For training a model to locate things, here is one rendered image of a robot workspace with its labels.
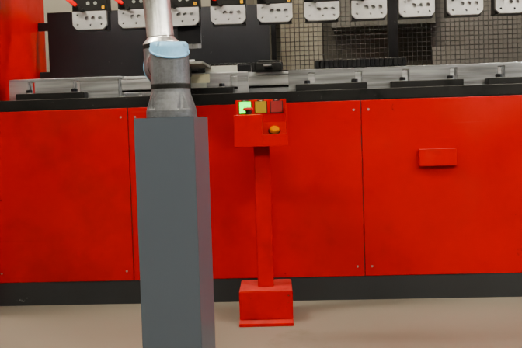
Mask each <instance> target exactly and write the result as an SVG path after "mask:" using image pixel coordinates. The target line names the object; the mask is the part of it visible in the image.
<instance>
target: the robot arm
mask: <svg viewBox="0 0 522 348"><path fill-rule="evenodd" d="M143 4H144V18H145V26H146V34H147V40H146V41H145V42H144V43H143V51H144V63H143V70H144V74H145V76H146V77H147V79H148V80H149V81H150V82H151V96H150V99H149V103H148V108H147V110H146V118H158V117H197V108H196V106H195V104H194V101H193V97H192V95H191V93H190V59H189V54H190V51H189V46H188V43H187V42H185V41H178V40H177V39H176V38H175V37H174V32H173V25H172V10H171V2H170V0H143Z"/></svg>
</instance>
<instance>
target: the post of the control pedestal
mask: <svg viewBox="0 0 522 348"><path fill-rule="evenodd" d="M254 169H255V194H256V241H257V266H258V286H259V287H272V286H273V234H272V209H271V184H270V146H267V147H263V146H262V147H254Z"/></svg>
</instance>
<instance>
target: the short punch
mask: <svg viewBox="0 0 522 348"><path fill-rule="evenodd" d="M177 29H178V41H185V42H187V43H188V46H189V49H194V48H201V26H180V27H177Z"/></svg>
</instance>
